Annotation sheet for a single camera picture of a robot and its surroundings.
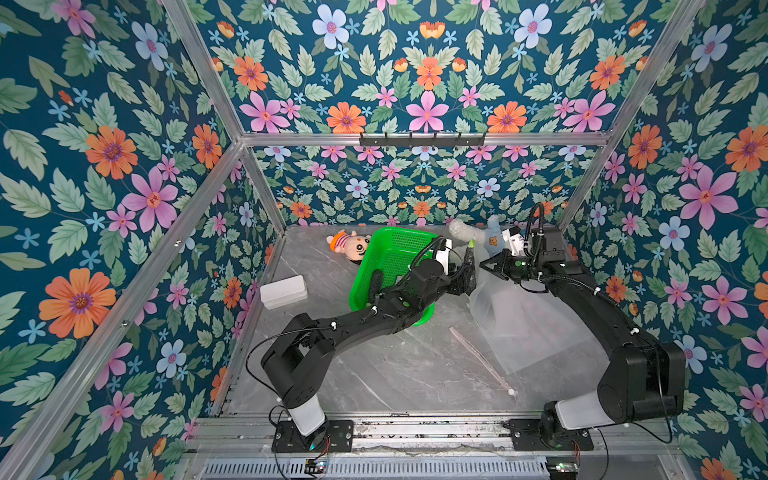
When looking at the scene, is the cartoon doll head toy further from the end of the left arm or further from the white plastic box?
the end of the left arm

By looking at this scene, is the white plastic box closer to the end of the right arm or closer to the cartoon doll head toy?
the cartoon doll head toy

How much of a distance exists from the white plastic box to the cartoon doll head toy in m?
0.17

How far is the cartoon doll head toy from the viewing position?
1.04 m

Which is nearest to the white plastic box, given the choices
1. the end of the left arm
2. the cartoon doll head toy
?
the cartoon doll head toy

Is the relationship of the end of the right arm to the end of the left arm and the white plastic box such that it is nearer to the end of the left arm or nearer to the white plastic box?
the end of the left arm

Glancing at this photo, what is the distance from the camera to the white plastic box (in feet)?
3.21
